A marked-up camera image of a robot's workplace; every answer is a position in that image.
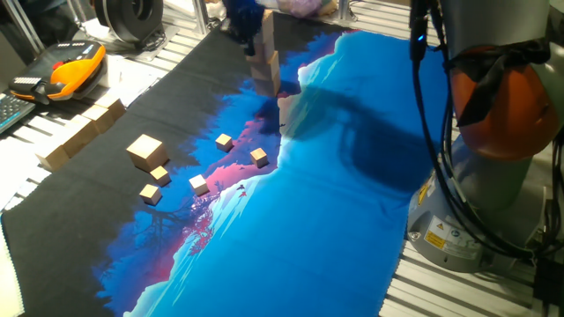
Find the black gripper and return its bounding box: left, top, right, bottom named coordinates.
left=221, top=0, right=266, bottom=56

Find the large wooden cube block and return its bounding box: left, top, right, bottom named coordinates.
left=249, top=50, right=281, bottom=82
left=254, top=72, right=282, bottom=99
left=253, top=8, right=276, bottom=45
left=125, top=133, right=170, bottom=173
left=245, top=37, right=277, bottom=63

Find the purple plastic bag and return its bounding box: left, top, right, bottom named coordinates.
left=275, top=0, right=325, bottom=19

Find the small wooden cube block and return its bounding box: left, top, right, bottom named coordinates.
left=249, top=147, right=270, bottom=170
left=214, top=133, right=234, bottom=153
left=188, top=173, right=211, bottom=197
left=149, top=165, right=173, bottom=188
left=138, top=183, right=163, bottom=207

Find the white paper sheet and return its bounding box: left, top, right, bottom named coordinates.
left=97, top=55, right=163, bottom=108

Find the medium wooden cube block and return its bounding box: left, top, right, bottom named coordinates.
left=55, top=127, right=87, bottom=159
left=81, top=104, right=116, bottom=136
left=94, top=92, right=128, bottom=122
left=34, top=143, right=71, bottom=173
left=69, top=114, right=101, bottom=145

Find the orange and black teach pendant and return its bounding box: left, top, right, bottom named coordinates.
left=7, top=39, right=108, bottom=106

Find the printed landscape cloth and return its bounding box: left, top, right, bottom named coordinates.
left=0, top=3, right=444, bottom=317

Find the black computer keyboard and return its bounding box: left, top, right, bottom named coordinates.
left=0, top=91, right=37, bottom=136

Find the black jacket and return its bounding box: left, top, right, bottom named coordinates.
left=545, top=0, right=564, bottom=45

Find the white foam sheet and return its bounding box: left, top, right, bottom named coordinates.
left=0, top=215, right=26, bottom=317

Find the aluminium frame post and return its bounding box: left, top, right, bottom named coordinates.
left=193, top=0, right=212, bottom=36
left=2, top=0, right=45, bottom=57
left=337, top=0, right=353, bottom=23

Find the black arm strap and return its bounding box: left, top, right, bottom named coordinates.
left=447, top=38, right=552, bottom=128

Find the black cable bundle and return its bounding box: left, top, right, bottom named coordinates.
left=541, top=134, right=564, bottom=265

